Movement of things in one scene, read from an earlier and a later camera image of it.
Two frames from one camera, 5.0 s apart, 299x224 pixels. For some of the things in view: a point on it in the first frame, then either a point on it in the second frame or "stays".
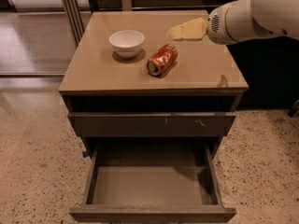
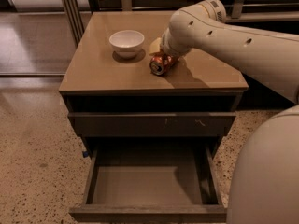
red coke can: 161,61 stays
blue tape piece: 85,154 stays
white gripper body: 221,28 -> 168,49
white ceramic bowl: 126,43 stays
